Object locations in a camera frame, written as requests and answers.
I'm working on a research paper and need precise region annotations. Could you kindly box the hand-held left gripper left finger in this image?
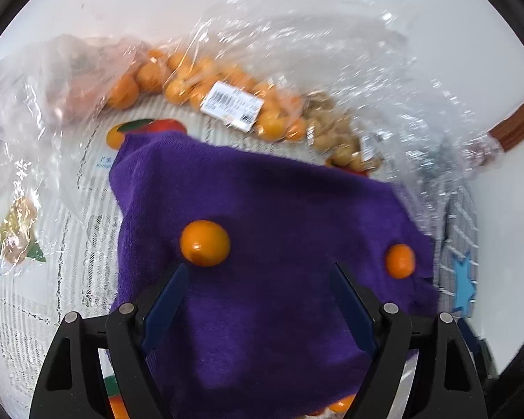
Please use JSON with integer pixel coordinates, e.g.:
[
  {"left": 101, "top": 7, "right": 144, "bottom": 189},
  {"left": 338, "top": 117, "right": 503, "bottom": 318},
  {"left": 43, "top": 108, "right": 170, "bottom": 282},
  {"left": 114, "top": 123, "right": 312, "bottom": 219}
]
[{"left": 28, "top": 262, "right": 190, "bottom": 419}]

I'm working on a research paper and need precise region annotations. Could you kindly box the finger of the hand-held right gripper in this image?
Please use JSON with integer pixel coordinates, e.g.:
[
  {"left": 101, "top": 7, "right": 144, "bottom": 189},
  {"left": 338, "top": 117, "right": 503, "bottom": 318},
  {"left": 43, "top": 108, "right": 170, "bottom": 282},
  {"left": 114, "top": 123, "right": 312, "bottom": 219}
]
[{"left": 458, "top": 316, "right": 498, "bottom": 378}]

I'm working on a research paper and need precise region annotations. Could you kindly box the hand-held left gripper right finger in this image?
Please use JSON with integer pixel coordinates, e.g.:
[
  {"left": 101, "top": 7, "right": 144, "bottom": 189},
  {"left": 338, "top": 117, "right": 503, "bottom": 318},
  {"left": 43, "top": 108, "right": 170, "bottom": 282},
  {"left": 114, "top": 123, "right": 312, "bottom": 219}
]
[{"left": 329, "top": 262, "right": 490, "bottom": 419}]

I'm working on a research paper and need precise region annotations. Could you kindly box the orange kumquat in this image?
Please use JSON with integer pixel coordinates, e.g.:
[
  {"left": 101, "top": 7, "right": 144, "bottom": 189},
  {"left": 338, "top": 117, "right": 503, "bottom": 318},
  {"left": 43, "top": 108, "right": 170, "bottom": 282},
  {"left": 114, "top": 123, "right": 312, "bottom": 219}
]
[
  {"left": 180, "top": 220, "right": 231, "bottom": 268},
  {"left": 327, "top": 394, "right": 358, "bottom": 414},
  {"left": 384, "top": 243, "right": 416, "bottom": 280}
]

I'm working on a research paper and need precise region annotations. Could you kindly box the pile of brown longans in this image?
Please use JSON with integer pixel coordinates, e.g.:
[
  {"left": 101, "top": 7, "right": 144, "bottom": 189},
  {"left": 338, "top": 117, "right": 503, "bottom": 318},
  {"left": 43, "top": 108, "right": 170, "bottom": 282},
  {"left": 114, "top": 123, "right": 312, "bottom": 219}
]
[{"left": 303, "top": 91, "right": 383, "bottom": 175}]

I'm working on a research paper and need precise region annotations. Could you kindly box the clear plastic longan bag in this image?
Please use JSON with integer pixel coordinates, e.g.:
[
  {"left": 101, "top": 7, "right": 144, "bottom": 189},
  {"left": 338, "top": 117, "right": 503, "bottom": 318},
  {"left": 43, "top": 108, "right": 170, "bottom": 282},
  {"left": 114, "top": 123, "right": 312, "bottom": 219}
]
[{"left": 303, "top": 74, "right": 507, "bottom": 245}]

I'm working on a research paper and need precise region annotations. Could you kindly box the pile of kumquats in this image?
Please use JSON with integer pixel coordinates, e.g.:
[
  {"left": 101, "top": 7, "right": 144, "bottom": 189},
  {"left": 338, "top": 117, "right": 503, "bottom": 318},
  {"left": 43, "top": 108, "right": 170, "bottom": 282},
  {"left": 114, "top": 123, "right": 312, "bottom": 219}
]
[{"left": 147, "top": 48, "right": 308, "bottom": 142}]

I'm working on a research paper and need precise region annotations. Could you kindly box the clear plastic kumquat bag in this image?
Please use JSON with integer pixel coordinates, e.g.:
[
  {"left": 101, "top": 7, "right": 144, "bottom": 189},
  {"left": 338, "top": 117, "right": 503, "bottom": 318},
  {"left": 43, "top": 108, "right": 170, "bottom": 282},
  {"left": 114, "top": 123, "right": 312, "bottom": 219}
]
[{"left": 148, "top": 0, "right": 411, "bottom": 145}]

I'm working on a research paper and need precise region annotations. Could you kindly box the grey checked pouch, blue star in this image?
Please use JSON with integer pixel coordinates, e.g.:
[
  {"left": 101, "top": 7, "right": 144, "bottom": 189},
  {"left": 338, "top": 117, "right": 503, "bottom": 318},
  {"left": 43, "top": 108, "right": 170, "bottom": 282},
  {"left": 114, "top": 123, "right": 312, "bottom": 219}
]
[{"left": 437, "top": 183, "right": 481, "bottom": 319}]

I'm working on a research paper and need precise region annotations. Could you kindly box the purple towel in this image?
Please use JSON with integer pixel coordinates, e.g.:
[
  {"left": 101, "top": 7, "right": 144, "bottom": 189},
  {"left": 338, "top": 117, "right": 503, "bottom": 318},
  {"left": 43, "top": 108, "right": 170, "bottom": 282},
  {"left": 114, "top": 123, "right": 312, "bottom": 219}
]
[{"left": 108, "top": 131, "right": 439, "bottom": 417}]

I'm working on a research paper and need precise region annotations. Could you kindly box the crumpled clear plastic bag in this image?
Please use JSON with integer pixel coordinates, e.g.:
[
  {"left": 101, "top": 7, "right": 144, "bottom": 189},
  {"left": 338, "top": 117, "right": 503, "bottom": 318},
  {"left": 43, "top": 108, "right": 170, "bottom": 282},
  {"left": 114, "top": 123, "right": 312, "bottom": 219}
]
[{"left": 0, "top": 34, "right": 158, "bottom": 271}]

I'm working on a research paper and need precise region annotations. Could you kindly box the brown wooden door frame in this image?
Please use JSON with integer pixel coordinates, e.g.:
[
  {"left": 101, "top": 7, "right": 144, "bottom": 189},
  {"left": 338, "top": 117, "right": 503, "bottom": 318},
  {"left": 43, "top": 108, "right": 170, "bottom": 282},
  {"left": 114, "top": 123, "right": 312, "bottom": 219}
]
[{"left": 487, "top": 91, "right": 524, "bottom": 151}]

